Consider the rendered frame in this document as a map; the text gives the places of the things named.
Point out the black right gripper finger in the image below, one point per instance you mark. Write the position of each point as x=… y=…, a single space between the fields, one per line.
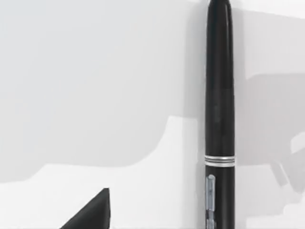
x=97 y=212

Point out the black pen with silver rings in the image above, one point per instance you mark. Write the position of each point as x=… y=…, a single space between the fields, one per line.
x=219 y=95

